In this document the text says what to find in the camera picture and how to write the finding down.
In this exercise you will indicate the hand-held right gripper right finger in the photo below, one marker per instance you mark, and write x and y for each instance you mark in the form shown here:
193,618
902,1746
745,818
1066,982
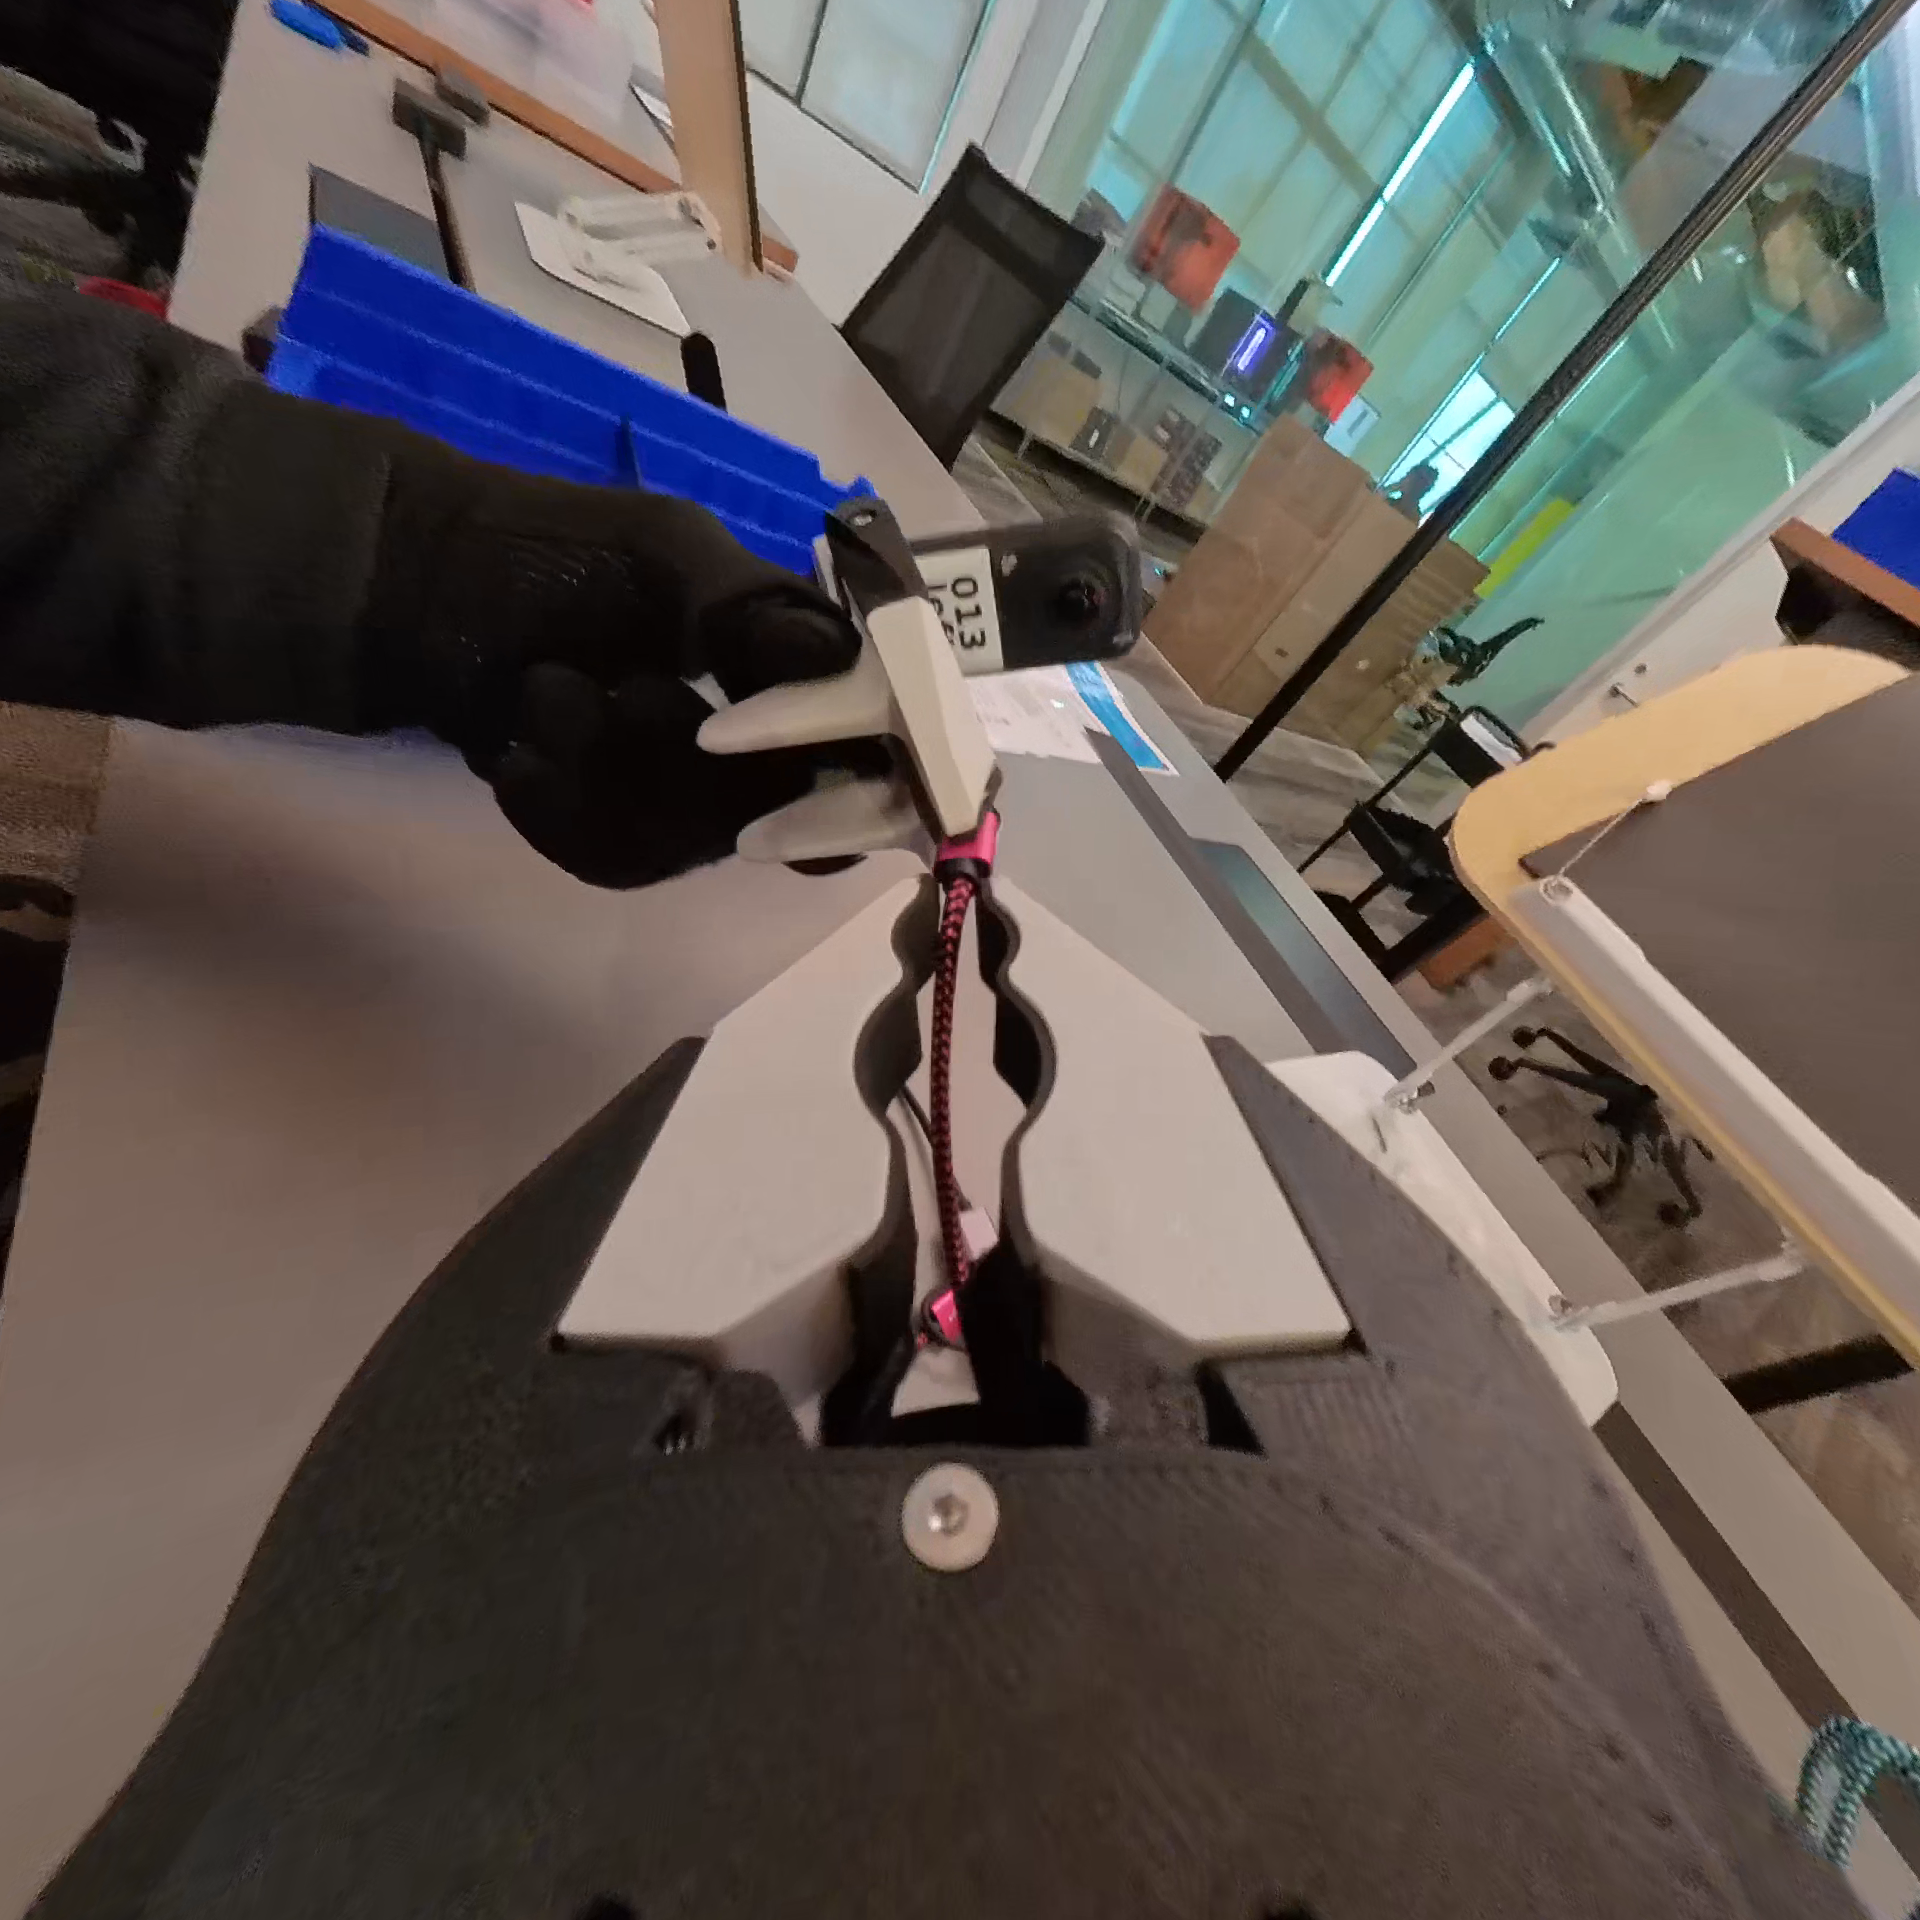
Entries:
1185,1199

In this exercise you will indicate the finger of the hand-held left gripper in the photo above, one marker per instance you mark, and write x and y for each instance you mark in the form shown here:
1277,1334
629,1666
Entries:
937,721

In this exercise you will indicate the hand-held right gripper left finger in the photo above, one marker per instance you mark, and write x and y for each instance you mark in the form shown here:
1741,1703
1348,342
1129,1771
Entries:
735,1199

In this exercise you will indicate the person's left hand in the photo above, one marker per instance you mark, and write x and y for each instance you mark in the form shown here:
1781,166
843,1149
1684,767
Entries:
599,633

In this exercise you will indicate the printed paper sheet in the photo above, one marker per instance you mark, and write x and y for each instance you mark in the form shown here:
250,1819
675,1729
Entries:
1035,721

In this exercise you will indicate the metal storage shelf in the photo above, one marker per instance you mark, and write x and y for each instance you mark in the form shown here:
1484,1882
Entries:
1140,453

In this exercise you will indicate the large cardboard box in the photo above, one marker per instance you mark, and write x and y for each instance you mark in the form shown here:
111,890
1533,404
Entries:
1290,599

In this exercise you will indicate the white adjustable stand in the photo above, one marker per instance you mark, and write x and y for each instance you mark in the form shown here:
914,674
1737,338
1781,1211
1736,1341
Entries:
599,279
1484,1199

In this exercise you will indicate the black office chair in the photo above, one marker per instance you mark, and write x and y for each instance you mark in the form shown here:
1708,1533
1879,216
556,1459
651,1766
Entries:
961,301

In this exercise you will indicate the black metal cart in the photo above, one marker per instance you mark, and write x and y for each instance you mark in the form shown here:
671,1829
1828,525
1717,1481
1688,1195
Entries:
1413,871

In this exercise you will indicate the black swivel chair base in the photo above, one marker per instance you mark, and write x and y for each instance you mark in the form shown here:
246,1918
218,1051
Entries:
1626,1118

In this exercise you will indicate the black round-headed light pole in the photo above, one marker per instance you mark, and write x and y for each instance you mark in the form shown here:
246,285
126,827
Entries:
1493,453

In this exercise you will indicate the blue divided plastic bin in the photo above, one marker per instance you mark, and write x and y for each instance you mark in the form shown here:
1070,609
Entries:
453,361

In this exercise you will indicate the wooden table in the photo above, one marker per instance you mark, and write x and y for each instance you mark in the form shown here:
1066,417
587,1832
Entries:
495,91

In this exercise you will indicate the dark grey pad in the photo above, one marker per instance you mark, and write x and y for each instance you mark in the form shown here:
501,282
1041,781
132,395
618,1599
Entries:
360,226

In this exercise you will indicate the black adapter box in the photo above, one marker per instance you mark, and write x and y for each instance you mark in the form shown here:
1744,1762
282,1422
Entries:
265,338

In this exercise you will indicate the small blue tool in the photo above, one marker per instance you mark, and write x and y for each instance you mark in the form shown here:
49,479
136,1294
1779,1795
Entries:
316,24

